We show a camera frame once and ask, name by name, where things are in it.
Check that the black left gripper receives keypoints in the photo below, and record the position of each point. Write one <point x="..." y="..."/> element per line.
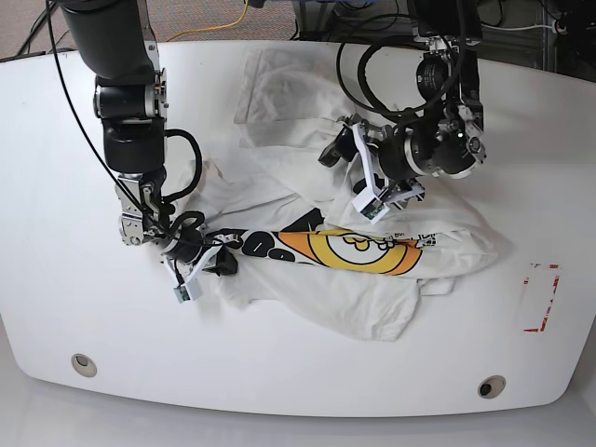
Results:
<point x="453" y="150"/>

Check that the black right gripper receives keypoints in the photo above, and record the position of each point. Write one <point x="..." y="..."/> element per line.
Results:
<point x="191" y="244"/>

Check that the white t-shirt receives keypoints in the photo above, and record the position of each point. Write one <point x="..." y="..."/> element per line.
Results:
<point x="300" y="240"/>

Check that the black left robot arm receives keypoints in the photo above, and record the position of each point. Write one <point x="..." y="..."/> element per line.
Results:
<point x="447" y="76"/>

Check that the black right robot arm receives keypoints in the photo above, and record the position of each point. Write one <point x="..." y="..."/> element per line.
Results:
<point x="116" y="42"/>

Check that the red tape rectangle marker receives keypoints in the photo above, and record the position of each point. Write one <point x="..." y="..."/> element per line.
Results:
<point x="537" y="296"/>

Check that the left table cable grommet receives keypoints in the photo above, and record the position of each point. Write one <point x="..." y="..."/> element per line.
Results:
<point x="84" y="365"/>

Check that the table cable grommet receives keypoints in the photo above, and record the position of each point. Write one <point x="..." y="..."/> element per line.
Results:
<point x="492" y="387"/>
<point x="84" y="365"/>

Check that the right table cable grommet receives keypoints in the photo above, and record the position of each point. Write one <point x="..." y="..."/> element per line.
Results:
<point x="492" y="387"/>

